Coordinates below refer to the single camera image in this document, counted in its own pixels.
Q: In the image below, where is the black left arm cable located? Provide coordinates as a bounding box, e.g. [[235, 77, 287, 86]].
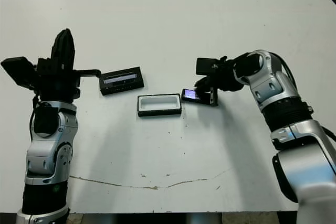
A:
[[29, 94, 40, 141]]

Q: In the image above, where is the black box lid with window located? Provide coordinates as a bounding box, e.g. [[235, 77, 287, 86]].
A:
[[99, 66, 145, 97]]

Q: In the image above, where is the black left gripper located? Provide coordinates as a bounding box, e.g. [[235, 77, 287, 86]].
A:
[[33, 28, 102, 102]]

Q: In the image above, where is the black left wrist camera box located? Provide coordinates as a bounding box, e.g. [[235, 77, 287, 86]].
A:
[[0, 56, 38, 90]]

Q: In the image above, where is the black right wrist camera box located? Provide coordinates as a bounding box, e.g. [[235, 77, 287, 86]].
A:
[[196, 57, 219, 76]]

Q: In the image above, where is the black box base white insert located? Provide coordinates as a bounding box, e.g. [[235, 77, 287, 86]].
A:
[[136, 92, 183, 118]]

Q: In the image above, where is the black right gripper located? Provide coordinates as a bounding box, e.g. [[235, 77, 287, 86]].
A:
[[193, 55, 245, 108]]

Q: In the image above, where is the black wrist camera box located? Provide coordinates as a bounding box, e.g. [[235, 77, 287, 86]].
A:
[[196, 57, 219, 76], [0, 56, 38, 90]]

